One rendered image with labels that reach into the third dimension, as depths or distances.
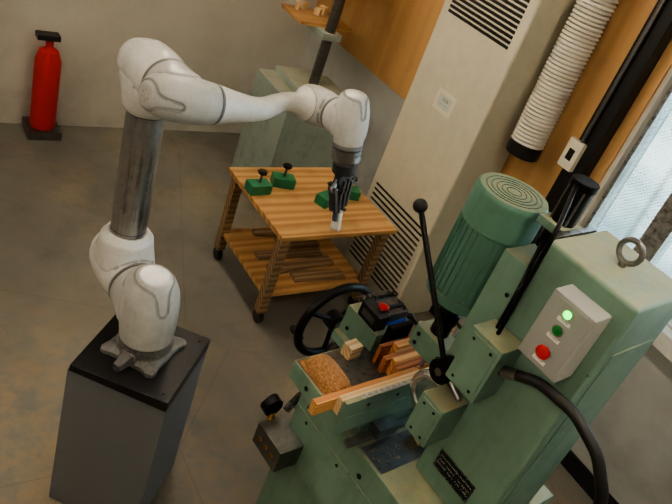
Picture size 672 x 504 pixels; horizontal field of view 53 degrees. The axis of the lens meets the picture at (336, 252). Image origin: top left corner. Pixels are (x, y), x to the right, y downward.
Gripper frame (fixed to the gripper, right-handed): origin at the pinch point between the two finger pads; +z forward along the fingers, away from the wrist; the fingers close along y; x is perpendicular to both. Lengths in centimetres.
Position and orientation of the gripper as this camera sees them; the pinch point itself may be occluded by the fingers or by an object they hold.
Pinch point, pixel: (336, 219)
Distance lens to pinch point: 214.9
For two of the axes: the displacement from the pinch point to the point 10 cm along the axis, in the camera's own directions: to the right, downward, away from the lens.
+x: -8.4, -3.7, 4.0
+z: -1.3, 8.5, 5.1
